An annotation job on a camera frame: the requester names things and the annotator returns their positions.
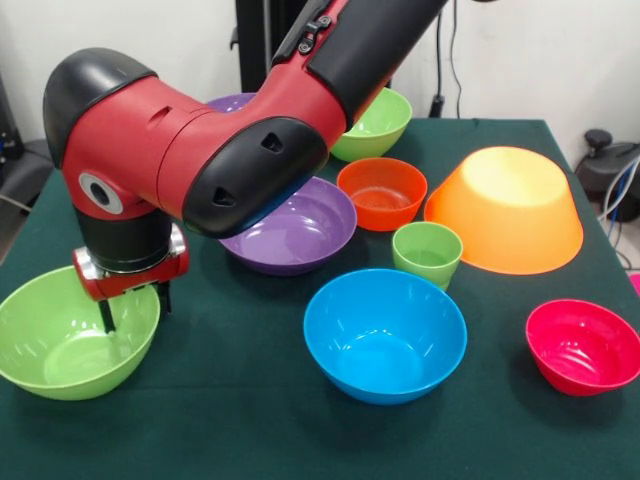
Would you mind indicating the pink plastic bowl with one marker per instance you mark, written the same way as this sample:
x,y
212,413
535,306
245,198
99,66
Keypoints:
x,y
580,355

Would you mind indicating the large orange plastic bowl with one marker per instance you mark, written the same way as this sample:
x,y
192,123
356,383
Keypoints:
x,y
505,225

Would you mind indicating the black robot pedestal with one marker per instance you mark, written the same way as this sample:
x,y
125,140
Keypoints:
x,y
260,40

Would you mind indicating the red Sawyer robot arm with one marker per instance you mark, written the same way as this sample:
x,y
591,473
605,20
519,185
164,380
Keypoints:
x,y
200,150

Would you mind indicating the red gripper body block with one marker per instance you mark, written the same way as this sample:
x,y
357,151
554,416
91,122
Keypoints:
x,y
135,280

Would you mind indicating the dark green tablecloth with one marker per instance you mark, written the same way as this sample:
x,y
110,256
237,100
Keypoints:
x,y
320,440

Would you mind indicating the green plastic cup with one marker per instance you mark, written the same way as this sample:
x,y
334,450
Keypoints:
x,y
446,284
425,260

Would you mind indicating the green plastic bowl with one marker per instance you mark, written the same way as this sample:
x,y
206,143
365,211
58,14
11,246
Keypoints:
x,y
380,135
55,360

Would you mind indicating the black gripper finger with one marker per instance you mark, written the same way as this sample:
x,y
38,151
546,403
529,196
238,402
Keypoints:
x,y
108,315
165,297

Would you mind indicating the purple plastic bowl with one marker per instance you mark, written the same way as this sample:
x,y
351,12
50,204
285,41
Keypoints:
x,y
310,240
230,104

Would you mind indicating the orange-red plastic bowl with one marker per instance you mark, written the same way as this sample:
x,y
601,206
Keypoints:
x,y
385,210

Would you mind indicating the blue plastic bowl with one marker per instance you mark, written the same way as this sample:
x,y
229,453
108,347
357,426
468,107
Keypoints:
x,y
385,350

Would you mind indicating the black pedestal foot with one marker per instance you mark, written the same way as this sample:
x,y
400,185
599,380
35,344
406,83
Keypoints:
x,y
25,170
600,170

